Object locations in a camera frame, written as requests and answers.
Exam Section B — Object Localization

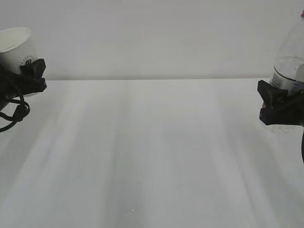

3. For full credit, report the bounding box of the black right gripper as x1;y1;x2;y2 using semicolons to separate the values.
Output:
257;80;304;126

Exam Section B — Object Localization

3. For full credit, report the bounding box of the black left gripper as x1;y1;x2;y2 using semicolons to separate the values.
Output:
0;58;47;100

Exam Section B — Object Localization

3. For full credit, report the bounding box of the clear plastic water bottle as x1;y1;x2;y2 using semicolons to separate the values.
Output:
260;19;304;133

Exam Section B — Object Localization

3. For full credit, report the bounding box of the white paper cup green logo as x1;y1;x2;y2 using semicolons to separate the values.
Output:
0;27;38;82

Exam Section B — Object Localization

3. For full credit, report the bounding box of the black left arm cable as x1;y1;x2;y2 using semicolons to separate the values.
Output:
0;71;31;133

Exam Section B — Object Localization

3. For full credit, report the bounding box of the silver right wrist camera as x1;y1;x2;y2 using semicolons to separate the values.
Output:
295;64;304;83

